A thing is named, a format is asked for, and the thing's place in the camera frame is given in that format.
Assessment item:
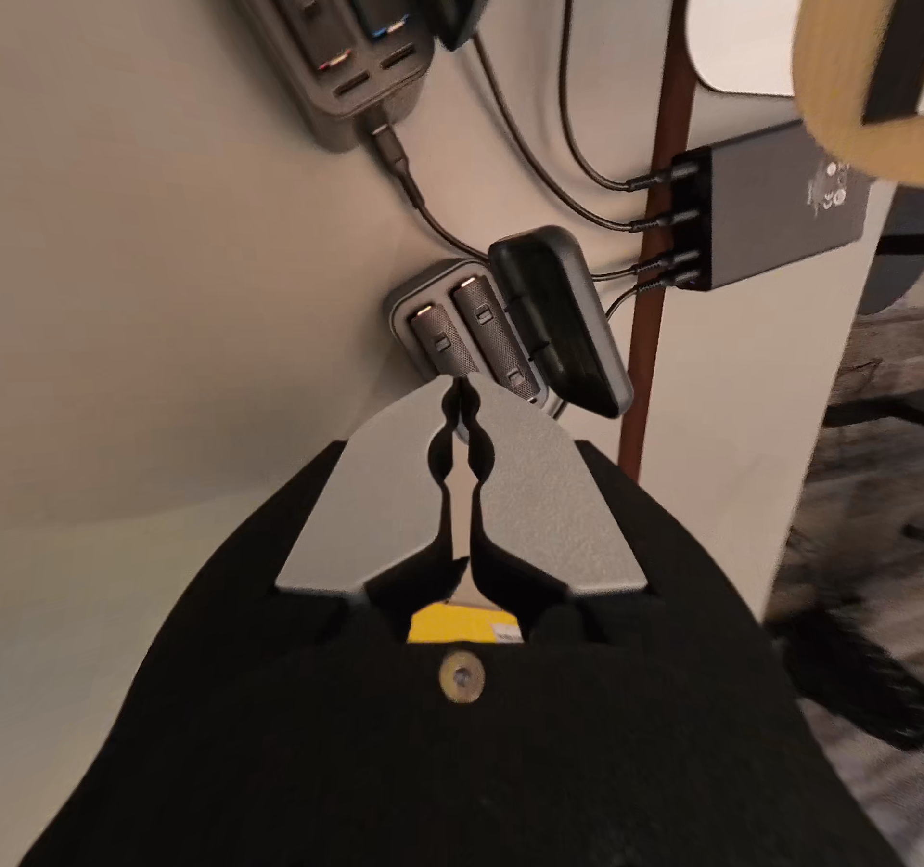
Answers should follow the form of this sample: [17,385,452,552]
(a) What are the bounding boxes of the black multiport power adapter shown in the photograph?
[670,119,874,294]

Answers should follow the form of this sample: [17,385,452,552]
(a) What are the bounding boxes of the black battery orange trim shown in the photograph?
[451,273,539,406]
[242,0,356,75]
[408,304,481,380]

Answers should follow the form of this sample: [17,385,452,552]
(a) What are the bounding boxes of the yellow plastic bin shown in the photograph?
[406,598,524,646]

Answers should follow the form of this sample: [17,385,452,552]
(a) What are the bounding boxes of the black charging cable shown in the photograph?
[559,0,705,193]
[605,269,705,323]
[367,119,703,283]
[473,37,705,233]

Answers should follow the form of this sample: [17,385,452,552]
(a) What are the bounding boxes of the wood-framed monitor on stand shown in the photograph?
[790,0,924,188]

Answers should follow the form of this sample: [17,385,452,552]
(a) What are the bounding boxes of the black battery charging case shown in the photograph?
[383,224,636,445]
[208,0,486,155]

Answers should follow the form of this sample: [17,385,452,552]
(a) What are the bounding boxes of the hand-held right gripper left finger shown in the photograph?
[274,375,472,642]

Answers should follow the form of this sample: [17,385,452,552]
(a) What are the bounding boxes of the white sign stand base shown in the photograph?
[689,0,817,99]

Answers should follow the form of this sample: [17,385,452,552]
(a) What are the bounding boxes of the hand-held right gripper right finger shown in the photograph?
[461,375,648,642]

